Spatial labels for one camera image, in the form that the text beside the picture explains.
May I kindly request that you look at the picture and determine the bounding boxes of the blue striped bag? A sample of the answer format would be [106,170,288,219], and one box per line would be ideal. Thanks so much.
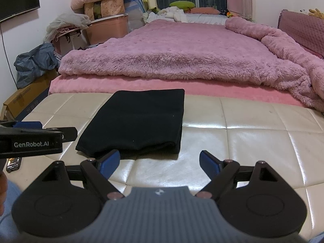
[124,0,146,32]

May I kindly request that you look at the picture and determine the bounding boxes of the large pink storage bin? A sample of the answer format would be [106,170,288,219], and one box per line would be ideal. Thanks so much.
[83,14,129,46]

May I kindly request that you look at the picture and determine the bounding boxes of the white crumpled cloth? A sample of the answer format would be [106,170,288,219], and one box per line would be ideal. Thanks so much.
[142,6,187,24]

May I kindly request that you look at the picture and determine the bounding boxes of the white leather bench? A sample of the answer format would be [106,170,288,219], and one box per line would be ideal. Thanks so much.
[0,92,324,243]

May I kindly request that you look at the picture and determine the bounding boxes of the cardboard box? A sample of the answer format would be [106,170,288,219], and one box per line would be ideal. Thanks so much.
[0,69,59,122]

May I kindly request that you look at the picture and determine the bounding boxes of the orange pillow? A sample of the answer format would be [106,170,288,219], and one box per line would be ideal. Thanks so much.
[190,7,221,15]

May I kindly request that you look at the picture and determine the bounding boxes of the green pillow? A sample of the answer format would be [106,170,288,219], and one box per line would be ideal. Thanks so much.
[169,0,196,9]

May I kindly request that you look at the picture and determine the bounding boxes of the pink fluffy blanket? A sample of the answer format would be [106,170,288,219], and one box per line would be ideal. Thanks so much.
[58,16,324,112]

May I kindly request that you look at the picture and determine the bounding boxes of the yellow plush toy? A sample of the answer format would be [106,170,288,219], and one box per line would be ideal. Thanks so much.
[308,8,324,20]

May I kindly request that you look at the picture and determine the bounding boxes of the grey-blue plastic bag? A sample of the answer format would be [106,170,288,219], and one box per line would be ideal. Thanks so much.
[14,43,60,89]

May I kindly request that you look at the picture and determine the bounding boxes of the white mesh cloth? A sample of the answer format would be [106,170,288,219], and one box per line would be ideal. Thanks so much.
[44,13,91,43]

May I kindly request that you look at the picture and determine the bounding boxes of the black smartphone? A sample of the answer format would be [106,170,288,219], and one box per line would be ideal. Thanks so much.
[6,157,23,174]

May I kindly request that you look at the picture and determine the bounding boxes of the pink quilted headboard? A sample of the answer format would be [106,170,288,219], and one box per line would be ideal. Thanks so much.
[277,10,324,59]

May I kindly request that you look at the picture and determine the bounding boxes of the white bed pillow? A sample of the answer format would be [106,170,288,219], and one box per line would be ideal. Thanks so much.
[186,14,229,26]

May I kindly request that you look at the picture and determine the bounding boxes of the pink bed sheet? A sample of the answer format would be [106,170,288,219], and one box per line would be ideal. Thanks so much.
[48,75,305,107]

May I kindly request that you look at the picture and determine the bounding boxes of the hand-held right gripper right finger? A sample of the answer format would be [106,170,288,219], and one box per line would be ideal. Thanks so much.
[196,150,279,199]

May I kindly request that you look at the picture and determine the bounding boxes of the person's blue jeans leg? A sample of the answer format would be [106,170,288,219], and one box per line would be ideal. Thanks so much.
[0,182,24,243]

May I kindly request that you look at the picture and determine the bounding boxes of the small pink storage bin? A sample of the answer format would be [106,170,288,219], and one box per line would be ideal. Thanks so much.
[52,28,90,56]

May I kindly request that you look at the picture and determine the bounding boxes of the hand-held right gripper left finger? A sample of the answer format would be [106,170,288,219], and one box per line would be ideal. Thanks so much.
[43,149,125,200]

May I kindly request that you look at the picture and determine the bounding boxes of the black pants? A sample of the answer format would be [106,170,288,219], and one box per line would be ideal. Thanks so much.
[75,88,185,157]

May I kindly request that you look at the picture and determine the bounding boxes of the beige patterned bag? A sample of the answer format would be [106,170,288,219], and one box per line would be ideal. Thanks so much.
[84,0,126,21]

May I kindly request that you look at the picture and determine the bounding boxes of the black wall cable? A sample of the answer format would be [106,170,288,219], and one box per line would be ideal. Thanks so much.
[0,23,19,90]

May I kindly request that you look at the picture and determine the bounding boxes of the person's left hand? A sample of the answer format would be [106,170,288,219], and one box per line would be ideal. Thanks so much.
[0,174,9,217]

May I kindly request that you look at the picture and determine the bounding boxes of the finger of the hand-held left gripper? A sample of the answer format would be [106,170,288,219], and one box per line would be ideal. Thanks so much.
[0,121,43,129]
[42,127,78,143]

